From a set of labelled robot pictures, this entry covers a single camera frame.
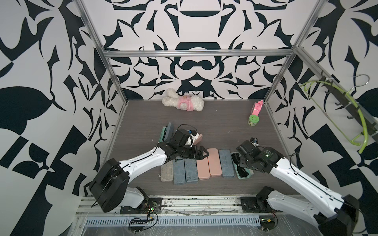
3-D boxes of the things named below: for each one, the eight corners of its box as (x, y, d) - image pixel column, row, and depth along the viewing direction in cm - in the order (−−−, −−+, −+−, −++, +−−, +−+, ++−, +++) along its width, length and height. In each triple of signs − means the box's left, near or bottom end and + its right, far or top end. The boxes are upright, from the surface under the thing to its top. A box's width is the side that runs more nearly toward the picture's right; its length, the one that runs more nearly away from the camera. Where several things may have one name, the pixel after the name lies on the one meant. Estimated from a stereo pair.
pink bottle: (250, 117, 111) (255, 107, 103) (253, 108, 116) (258, 98, 108) (256, 119, 110) (261, 109, 101) (258, 110, 115) (263, 100, 107)
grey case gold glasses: (222, 176, 85) (223, 175, 82) (218, 151, 94) (219, 149, 92) (234, 176, 85) (235, 175, 82) (229, 151, 94) (230, 149, 92)
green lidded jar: (248, 126, 107) (250, 121, 103) (246, 119, 111) (248, 114, 107) (258, 126, 107) (260, 121, 103) (255, 119, 111) (258, 114, 107)
